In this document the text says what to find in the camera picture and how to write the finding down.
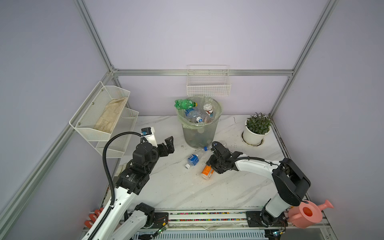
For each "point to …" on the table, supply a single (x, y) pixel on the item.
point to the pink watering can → (307, 214)
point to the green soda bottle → (184, 104)
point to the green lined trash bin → (198, 135)
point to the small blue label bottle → (193, 160)
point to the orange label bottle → (207, 172)
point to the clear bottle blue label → (193, 115)
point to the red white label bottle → (208, 109)
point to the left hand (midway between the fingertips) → (163, 139)
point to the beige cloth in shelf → (108, 118)
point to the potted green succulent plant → (256, 127)
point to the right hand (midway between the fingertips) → (206, 164)
